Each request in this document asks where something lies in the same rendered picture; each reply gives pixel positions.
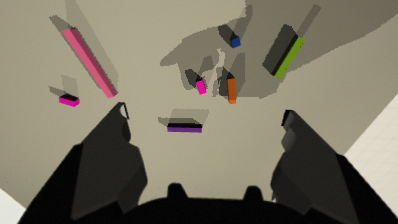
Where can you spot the orange rod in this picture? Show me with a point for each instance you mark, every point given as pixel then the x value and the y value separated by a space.
pixel 231 90

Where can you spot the small blue cube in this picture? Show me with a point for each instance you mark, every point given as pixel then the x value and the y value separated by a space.
pixel 235 42

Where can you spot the lime green rod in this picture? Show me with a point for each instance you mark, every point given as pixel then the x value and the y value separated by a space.
pixel 287 56

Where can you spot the purple rod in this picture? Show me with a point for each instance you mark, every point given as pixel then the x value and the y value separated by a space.
pixel 184 128

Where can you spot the pink rod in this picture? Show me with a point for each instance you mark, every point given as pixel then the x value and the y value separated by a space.
pixel 84 53

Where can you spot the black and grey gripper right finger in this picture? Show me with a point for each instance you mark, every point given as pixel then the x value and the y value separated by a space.
pixel 314 180

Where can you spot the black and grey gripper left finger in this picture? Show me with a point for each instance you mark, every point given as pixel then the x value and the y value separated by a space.
pixel 97 182

